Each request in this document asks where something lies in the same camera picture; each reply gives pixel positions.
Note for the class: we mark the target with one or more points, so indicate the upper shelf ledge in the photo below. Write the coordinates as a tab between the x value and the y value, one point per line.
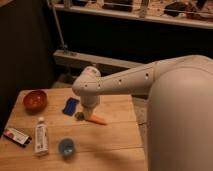
189	13

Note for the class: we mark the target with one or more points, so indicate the white tube bottle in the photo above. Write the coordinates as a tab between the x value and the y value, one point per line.
41	138

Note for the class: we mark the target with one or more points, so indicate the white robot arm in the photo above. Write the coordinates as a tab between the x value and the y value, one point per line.
179	108

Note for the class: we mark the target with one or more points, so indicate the blue plastic object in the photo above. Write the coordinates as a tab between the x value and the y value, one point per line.
70	106

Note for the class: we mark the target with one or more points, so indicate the metal pole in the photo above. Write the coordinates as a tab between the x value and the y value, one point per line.
63	45

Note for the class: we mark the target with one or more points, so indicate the orange-red bowl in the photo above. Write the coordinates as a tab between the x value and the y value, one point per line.
35	101

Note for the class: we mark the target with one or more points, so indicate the orange carrot-like pepper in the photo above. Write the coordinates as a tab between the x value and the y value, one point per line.
92	118

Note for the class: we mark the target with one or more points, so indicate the black red small box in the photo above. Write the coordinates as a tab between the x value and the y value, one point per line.
17	136

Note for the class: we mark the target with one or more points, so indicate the blue round cup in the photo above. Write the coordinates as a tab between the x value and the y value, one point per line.
66	147

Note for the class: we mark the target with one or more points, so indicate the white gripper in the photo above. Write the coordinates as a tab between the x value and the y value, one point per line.
89	103

